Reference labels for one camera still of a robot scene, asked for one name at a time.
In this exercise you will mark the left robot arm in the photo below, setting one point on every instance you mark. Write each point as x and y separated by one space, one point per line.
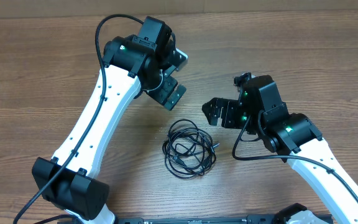
129 66

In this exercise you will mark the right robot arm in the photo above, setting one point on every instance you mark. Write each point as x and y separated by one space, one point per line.
291 137

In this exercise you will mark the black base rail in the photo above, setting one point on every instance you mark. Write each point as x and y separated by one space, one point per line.
249 219

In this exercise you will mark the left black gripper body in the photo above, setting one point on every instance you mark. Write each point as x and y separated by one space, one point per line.
163 91

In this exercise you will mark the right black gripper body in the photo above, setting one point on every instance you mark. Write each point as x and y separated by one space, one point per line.
234 118

